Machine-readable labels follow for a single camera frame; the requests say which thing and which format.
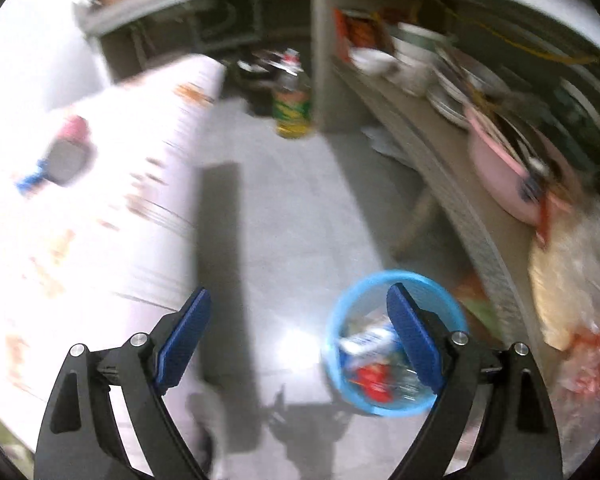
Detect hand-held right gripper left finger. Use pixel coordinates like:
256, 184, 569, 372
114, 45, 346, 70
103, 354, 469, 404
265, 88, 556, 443
34, 287, 213, 480

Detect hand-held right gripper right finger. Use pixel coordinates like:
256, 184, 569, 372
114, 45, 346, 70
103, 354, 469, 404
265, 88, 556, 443
386, 282, 565, 480

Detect white blue wrapper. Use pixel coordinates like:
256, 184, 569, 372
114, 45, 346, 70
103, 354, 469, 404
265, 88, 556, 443
337, 322, 403, 361

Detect red snack bag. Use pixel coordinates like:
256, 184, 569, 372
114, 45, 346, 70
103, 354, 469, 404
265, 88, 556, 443
352, 362, 398, 403

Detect blue plastic basket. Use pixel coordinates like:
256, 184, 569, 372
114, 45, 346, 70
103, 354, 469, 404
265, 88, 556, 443
322, 270, 468, 418

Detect floral plaid tablecloth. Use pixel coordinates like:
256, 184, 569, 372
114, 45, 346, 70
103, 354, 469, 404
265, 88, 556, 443
0, 52, 226, 453

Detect yellow plastic bag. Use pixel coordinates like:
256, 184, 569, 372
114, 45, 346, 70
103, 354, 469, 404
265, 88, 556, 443
527, 195, 600, 353

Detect pink plastic basin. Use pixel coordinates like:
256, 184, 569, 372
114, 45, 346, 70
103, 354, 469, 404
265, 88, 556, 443
465, 102, 576, 226

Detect red printed plastic bag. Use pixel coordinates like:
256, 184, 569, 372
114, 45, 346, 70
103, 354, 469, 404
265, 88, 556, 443
555, 320, 600, 411

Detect red drink can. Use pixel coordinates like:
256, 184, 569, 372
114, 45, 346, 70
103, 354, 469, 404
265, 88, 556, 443
47, 116, 91, 185

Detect blue white carton box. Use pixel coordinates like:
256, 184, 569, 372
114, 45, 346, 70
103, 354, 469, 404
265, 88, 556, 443
16, 159, 51, 193

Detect stack of plates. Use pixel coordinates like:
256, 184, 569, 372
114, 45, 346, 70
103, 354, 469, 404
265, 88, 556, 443
427, 55, 511, 128

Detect cooking oil bottle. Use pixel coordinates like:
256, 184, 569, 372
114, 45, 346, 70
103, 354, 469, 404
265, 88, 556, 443
271, 49, 315, 141

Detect white bowl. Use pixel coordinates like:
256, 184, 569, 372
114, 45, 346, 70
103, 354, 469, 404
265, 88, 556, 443
350, 47, 398, 76

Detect red orange packets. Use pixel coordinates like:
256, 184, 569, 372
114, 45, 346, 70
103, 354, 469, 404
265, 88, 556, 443
332, 7, 396, 61

